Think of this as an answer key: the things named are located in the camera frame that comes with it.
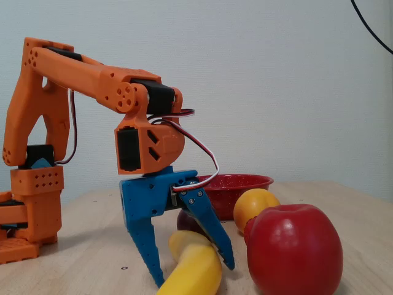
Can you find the red toy strawberry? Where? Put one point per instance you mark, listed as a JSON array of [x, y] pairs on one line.
[[249, 229]]

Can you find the yellow toy peach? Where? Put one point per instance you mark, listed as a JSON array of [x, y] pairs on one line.
[[251, 206]]

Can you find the blue gripper black motor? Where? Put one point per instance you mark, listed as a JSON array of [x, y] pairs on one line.
[[147, 196]]

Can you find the yellow toy banana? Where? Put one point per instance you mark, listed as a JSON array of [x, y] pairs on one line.
[[196, 267]]

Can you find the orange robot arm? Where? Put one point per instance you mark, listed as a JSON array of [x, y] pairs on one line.
[[92, 77]]

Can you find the purple toy plum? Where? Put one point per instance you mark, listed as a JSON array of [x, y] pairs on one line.
[[187, 222]]

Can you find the red speckled bowl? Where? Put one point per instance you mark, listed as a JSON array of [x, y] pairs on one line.
[[239, 190]]

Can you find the red toy apple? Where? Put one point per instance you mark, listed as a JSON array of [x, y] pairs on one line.
[[291, 249]]

